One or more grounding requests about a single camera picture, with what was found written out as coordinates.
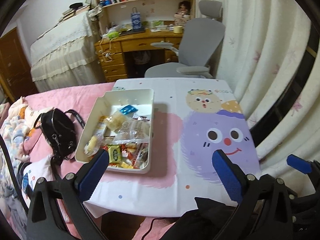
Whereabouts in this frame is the blueberry cream bun packet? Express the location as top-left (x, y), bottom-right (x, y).
top-left (104, 111), bottom-right (127, 131)

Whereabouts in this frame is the blue candy packet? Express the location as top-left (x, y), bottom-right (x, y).
top-left (119, 105), bottom-right (138, 115)

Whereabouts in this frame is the pink bed quilt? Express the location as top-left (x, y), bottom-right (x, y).
top-left (26, 83), bottom-right (189, 239)

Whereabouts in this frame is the wooden desk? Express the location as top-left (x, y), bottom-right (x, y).
top-left (94, 29), bottom-right (183, 82)

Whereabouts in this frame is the green candy packet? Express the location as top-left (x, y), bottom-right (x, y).
top-left (108, 145), bottom-right (122, 164)

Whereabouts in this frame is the red white date cake packet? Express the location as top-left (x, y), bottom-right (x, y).
top-left (120, 143), bottom-right (141, 160)

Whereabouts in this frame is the yellow snack bar packet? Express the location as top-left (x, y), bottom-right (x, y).
top-left (118, 161), bottom-right (134, 169)

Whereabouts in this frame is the green tissue pack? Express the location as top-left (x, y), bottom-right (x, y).
top-left (106, 31), bottom-right (120, 40)

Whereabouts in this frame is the large clear cake packet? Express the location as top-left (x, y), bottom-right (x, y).
top-left (113, 119), bottom-right (150, 144)

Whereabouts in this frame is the black handbag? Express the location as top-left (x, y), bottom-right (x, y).
top-left (34, 108), bottom-right (85, 180)

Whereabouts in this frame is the white floral curtain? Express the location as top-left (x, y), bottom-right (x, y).
top-left (197, 0), bottom-right (319, 196)

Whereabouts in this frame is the cartoon printed play mat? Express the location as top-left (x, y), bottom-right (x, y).
top-left (85, 78), bottom-right (260, 217)

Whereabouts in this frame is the white lace cloth cover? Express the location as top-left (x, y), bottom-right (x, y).
top-left (30, 12), bottom-right (105, 93)

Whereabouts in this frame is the blue gift bag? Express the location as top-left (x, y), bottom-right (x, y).
top-left (131, 7), bottom-right (142, 30)

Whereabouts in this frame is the white plastic storage bin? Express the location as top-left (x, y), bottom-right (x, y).
top-left (75, 89), bottom-right (154, 174)

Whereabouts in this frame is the floral blanket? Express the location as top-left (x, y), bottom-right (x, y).
top-left (1, 97), bottom-right (54, 239)

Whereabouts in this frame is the doll on desk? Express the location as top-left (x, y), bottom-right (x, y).
top-left (174, 1), bottom-right (191, 26)

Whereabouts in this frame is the grey office chair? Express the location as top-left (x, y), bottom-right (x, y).
top-left (144, 0), bottom-right (225, 79)

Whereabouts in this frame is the brown wooden door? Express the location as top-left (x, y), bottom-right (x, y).
top-left (1, 28), bottom-right (38, 102)

